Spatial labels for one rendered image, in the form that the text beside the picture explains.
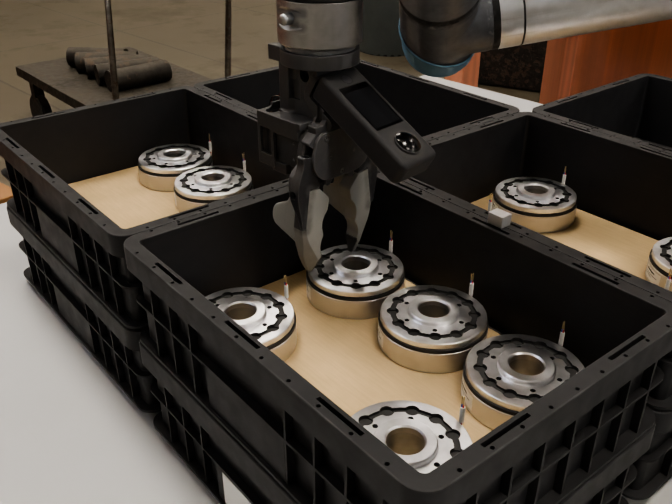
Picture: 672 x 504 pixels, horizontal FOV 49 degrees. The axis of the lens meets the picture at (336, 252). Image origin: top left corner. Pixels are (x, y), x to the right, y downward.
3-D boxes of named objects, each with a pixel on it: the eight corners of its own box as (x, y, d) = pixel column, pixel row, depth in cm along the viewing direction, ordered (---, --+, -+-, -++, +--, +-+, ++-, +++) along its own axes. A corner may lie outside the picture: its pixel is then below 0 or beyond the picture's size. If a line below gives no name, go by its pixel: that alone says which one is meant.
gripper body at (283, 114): (314, 148, 76) (313, 30, 71) (374, 172, 71) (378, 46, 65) (257, 168, 72) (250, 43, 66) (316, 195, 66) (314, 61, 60)
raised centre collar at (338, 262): (388, 268, 77) (389, 262, 77) (355, 285, 74) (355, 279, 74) (355, 251, 80) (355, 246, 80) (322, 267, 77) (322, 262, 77)
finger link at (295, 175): (316, 222, 72) (330, 135, 69) (328, 228, 71) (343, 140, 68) (279, 227, 68) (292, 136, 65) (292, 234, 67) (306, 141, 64)
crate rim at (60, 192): (360, 181, 86) (360, 161, 84) (119, 262, 69) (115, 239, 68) (190, 99, 113) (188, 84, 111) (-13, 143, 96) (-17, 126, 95)
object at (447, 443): (502, 466, 53) (503, 460, 53) (388, 526, 49) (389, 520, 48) (417, 389, 61) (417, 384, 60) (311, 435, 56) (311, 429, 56)
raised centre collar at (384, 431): (452, 453, 54) (452, 447, 53) (397, 480, 51) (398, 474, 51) (411, 414, 57) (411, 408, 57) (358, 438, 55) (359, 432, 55)
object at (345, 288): (423, 272, 77) (423, 267, 77) (355, 309, 71) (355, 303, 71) (355, 239, 84) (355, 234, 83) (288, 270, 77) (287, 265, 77)
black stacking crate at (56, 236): (357, 252, 90) (358, 166, 85) (133, 343, 74) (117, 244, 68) (195, 158, 117) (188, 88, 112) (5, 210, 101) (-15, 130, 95)
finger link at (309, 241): (280, 253, 76) (293, 167, 73) (319, 274, 72) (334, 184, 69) (257, 257, 74) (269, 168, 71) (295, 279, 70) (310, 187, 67)
